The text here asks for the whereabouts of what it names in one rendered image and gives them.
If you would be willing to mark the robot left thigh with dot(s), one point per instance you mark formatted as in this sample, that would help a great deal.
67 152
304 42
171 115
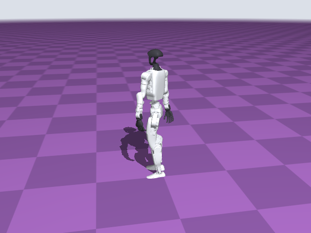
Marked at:
151 131

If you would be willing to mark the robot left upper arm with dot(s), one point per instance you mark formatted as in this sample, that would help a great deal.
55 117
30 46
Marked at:
145 78

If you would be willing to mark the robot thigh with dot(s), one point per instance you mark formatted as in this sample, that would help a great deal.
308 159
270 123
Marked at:
159 138
151 131

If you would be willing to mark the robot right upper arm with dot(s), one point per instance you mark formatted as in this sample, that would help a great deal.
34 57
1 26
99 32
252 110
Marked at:
166 82

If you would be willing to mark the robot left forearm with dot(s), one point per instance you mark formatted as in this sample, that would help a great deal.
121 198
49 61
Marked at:
140 103

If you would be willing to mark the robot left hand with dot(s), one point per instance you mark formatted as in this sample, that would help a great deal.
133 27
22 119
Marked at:
139 123

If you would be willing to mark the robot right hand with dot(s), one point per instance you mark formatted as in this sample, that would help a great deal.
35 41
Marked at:
169 115

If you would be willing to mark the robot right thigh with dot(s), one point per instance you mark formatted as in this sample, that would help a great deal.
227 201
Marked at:
159 138

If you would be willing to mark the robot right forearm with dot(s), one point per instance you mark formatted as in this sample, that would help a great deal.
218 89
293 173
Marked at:
165 100

